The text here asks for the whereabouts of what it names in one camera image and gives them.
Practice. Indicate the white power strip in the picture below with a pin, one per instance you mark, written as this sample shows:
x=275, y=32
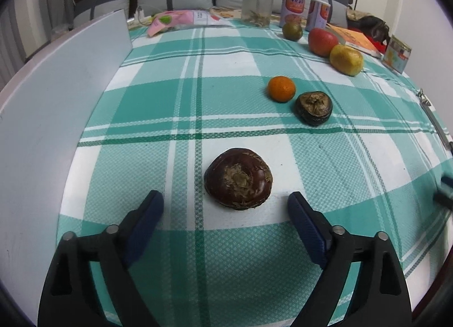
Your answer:
x=140, y=12

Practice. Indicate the yellow green orange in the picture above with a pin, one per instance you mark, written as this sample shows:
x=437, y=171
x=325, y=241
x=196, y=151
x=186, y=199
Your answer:
x=346, y=60

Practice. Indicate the white snack packet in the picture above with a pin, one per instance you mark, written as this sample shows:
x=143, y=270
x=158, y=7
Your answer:
x=210, y=18

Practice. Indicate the red cloth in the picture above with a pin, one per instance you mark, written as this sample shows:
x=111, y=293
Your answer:
x=377, y=44

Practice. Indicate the pink snack packet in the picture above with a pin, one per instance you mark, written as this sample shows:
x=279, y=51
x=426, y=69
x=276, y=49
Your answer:
x=170, y=21

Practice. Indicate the grey curtain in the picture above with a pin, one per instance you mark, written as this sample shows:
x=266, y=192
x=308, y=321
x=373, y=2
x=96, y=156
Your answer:
x=49, y=1

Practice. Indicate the small orange tangerine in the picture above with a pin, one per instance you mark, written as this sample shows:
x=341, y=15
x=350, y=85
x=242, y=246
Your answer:
x=281, y=89

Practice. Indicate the dark brown water chestnut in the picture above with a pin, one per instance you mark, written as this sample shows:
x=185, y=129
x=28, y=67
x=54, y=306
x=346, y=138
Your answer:
x=314, y=109
x=238, y=182

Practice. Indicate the floral blanket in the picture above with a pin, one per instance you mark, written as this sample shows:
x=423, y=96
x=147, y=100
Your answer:
x=226, y=13

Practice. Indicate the clear jar with black lid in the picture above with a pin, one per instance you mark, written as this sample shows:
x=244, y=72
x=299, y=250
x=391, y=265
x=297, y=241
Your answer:
x=258, y=6

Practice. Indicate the orange book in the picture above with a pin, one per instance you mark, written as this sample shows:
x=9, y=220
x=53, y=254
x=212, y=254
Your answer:
x=361, y=42

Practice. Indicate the red apple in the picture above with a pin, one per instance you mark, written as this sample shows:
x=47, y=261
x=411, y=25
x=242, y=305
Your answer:
x=322, y=43

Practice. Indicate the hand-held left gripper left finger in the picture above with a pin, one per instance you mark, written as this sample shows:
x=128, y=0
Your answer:
x=147, y=221

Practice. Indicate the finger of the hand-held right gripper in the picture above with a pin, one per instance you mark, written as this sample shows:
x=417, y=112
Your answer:
x=448, y=183
x=445, y=199

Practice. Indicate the dark bag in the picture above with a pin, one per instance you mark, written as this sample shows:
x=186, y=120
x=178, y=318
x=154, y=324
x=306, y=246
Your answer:
x=371, y=26

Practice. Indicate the white cardboard box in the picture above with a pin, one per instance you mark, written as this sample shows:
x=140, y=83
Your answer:
x=53, y=100

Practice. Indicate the green checked tablecloth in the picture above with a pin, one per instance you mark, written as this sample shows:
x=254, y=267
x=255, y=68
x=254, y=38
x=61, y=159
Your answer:
x=159, y=118

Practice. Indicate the white printed can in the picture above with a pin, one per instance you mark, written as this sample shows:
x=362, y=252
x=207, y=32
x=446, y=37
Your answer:
x=293, y=8
x=318, y=15

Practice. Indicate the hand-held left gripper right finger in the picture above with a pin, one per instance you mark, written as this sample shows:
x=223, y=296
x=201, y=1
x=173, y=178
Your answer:
x=308, y=228

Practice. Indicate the glass jar with paper label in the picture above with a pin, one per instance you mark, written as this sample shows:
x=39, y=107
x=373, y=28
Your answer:
x=397, y=54

